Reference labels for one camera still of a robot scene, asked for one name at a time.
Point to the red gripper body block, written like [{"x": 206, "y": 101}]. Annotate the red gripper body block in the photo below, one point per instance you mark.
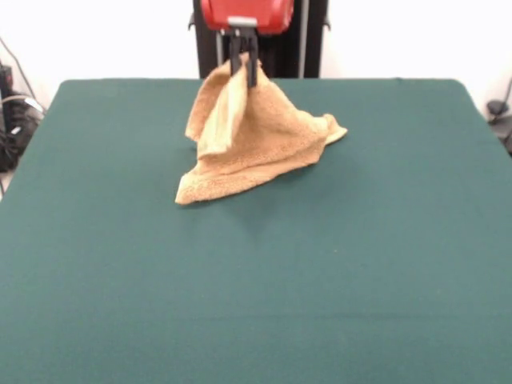
[{"x": 248, "y": 10}]

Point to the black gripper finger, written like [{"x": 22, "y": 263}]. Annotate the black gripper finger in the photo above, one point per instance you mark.
[
  {"x": 236, "y": 54},
  {"x": 253, "y": 60}
]

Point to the tan terry towel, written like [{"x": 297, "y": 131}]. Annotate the tan terry towel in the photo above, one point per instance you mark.
[{"x": 260, "y": 144}]

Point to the dark green table cloth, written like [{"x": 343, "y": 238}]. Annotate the dark green table cloth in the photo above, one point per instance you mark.
[{"x": 120, "y": 240}]

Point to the dark stand base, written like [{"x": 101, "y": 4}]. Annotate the dark stand base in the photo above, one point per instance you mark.
[{"x": 498, "y": 108}]

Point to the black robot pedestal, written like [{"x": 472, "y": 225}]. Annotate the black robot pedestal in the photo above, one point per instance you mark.
[{"x": 288, "y": 52}]

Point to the black wall box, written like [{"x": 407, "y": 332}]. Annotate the black wall box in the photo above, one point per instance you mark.
[{"x": 6, "y": 80}]

